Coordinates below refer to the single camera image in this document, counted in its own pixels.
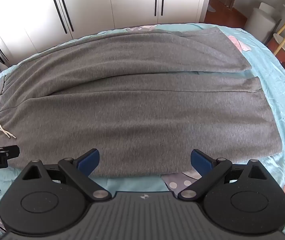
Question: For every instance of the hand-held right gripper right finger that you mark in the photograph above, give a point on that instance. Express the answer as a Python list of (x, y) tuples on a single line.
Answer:
[(201, 160)]

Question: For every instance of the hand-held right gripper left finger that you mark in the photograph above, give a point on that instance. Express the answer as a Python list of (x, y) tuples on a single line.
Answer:
[(90, 158)]

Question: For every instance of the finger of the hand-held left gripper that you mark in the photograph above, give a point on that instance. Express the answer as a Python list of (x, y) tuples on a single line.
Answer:
[(10, 151)]

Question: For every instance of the grey pants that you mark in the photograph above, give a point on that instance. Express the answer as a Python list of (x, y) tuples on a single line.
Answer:
[(132, 105)]

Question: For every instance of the light blue printed bedsheet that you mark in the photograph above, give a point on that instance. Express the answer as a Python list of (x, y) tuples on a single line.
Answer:
[(270, 62)]

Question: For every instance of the white cylindrical bin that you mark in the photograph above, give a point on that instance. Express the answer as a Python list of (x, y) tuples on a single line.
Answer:
[(260, 22)]

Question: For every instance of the white wardrobe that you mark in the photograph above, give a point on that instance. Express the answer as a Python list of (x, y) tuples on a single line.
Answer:
[(107, 2)]

